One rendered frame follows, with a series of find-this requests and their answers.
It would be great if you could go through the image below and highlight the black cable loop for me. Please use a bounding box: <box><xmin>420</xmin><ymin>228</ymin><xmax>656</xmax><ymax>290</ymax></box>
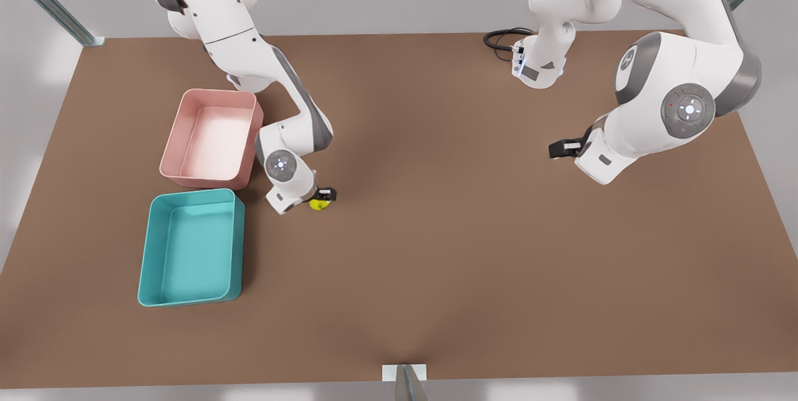
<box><xmin>483</xmin><ymin>27</ymin><xmax>536</xmax><ymax>62</ymax></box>

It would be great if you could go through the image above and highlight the teal rectangular tray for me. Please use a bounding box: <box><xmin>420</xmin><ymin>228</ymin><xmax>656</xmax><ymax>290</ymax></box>
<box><xmin>137</xmin><ymin>188</ymin><xmax>246</xmax><ymax>308</ymax></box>

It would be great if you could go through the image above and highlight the pink rectangular tray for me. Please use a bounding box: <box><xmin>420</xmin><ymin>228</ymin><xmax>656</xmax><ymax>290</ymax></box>
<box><xmin>159</xmin><ymin>89</ymin><xmax>264</xmax><ymax>191</ymax></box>

